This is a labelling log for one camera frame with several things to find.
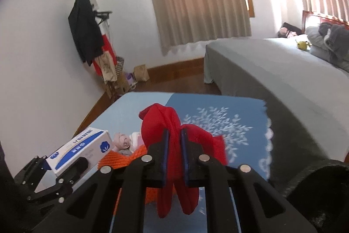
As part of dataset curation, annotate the black hanging coat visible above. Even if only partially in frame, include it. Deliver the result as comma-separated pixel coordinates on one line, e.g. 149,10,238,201
68,0,104,66

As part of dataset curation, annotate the yellow green plush toy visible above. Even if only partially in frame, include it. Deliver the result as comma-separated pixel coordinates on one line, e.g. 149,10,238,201
297,41,311,51

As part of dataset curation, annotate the black bag behind bed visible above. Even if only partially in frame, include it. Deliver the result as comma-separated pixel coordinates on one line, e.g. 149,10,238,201
277,22,302,38

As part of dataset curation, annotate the brown paper bag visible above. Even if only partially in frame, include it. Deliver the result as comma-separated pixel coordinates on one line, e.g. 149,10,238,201
133,64,150,82

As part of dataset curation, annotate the red wooden headboard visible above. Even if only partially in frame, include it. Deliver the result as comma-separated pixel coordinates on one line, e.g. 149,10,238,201
302,11,349,32

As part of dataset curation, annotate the white blue tissue box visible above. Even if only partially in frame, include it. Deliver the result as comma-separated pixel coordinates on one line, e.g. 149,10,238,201
46,127,114,177

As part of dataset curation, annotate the red white plastic bag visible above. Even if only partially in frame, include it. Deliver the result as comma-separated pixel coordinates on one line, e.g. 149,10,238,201
129,132,144,153

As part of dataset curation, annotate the grey tissue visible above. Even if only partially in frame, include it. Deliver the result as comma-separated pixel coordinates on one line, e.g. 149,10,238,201
113,133,133,155

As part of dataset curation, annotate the grey covered bed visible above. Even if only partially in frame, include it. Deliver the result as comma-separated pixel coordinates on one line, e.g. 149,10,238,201
203,34,349,163

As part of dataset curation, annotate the dark grey blanket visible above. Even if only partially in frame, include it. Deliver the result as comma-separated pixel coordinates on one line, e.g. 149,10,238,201
318,22,348,60

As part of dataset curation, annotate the grey pillow stack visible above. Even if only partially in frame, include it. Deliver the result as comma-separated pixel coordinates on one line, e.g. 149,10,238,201
305,27,348,72

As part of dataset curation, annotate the red sock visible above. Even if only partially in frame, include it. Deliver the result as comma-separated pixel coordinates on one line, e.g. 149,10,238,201
139,104,228,218

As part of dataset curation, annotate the beige tote bag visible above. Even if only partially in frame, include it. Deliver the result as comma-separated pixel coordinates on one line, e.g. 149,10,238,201
96,52,117,82

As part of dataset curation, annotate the black trash bin with bag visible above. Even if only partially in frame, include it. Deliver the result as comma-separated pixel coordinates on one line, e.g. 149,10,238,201
282,160,348,232

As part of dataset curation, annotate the blue patterned table cloth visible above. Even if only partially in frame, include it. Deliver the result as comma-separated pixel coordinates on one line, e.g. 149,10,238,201
90,92,273,232

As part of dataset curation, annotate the red hanging bag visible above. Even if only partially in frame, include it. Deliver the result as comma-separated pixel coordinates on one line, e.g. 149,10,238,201
93,34,117,82

